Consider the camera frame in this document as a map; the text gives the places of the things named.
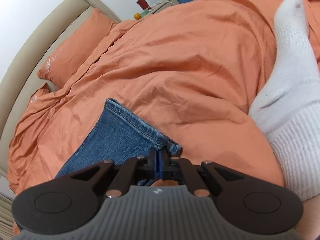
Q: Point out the beige upholstered bed headboard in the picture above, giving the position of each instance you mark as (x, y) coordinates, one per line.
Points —
(25, 55)

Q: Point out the beige curtain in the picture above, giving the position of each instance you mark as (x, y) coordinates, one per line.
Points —
(6, 215)

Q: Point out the orange pillow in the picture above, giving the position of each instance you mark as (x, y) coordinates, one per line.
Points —
(40, 93)
(75, 47)

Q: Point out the orange fruit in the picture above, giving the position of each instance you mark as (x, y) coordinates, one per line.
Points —
(136, 16)

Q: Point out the blue denim pants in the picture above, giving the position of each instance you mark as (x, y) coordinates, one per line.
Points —
(112, 135)

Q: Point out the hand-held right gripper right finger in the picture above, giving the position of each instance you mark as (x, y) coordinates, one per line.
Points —
(163, 163)

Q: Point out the white nightstand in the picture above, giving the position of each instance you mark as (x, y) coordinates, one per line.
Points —
(162, 4)

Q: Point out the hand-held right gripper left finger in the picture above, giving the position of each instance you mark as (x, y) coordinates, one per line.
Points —
(151, 160)

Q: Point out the white sock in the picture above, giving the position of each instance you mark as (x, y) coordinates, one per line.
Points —
(292, 80)

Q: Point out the orange duvet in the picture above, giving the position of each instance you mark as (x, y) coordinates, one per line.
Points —
(175, 67)

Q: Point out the red cup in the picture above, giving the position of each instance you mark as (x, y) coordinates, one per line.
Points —
(143, 3)

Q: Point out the person's bare leg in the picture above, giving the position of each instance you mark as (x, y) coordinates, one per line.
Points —
(313, 220)

